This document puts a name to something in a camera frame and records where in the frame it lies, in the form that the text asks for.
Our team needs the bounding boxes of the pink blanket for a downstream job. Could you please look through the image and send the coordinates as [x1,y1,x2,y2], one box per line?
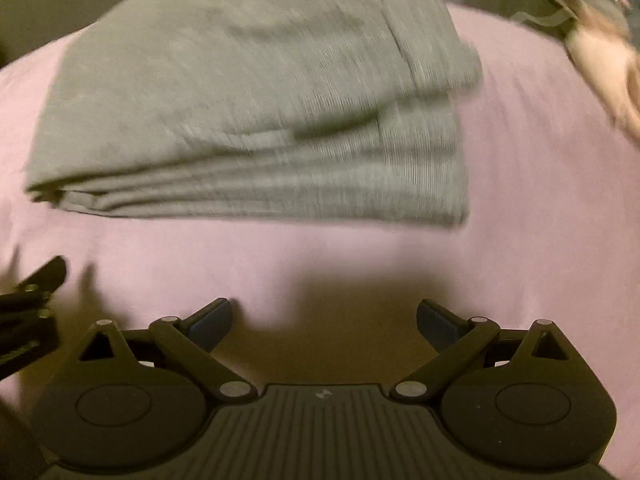
[0,2,640,411]

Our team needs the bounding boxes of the grey pants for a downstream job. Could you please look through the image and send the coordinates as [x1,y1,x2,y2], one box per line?
[25,0,483,228]

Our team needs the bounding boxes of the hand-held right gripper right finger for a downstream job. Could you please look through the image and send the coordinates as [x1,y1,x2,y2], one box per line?
[390,297,572,402]

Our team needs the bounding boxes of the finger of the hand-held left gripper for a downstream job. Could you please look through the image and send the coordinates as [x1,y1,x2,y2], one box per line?
[0,255,69,317]
[0,309,62,382]

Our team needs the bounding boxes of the pale pink plush cloth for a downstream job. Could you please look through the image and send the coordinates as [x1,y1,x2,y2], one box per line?
[564,0,640,148]

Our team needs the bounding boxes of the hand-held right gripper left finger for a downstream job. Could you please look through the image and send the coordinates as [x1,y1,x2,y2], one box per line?
[75,297,257,402]

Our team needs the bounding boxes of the grey strap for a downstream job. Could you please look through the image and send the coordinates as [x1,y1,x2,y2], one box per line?
[512,0,583,30]

